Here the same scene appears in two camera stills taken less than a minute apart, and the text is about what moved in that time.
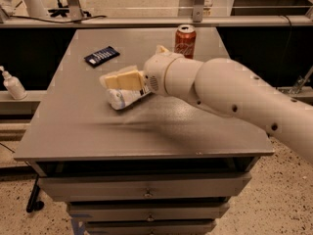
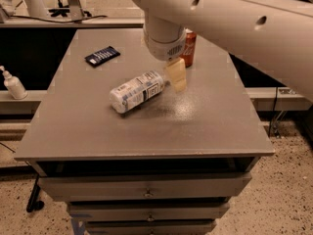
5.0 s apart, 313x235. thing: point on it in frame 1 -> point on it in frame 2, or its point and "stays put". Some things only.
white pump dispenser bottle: [14, 85] stays put
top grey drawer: [147, 186] stays put
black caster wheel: [33, 203] stays put
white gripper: [156, 71] -> [161, 50]
